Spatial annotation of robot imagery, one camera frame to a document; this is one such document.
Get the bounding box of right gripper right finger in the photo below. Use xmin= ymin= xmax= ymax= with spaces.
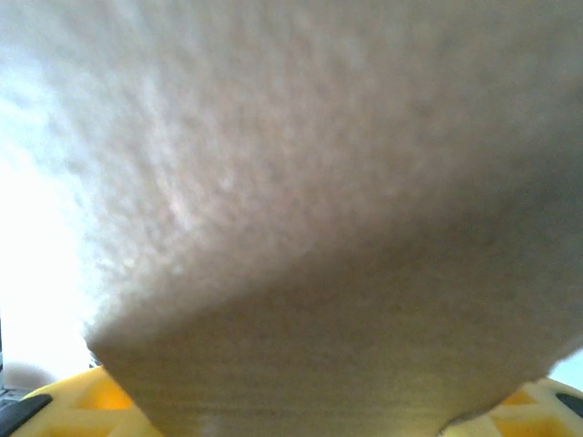
xmin=436 ymin=376 xmax=583 ymax=437

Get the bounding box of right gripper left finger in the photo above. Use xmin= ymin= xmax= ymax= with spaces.
xmin=0 ymin=366 xmax=159 ymax=437

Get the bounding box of brown cardboard paper box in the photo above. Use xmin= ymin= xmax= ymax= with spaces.
xmin=0 ymin=0 xmax=583 ymax=437

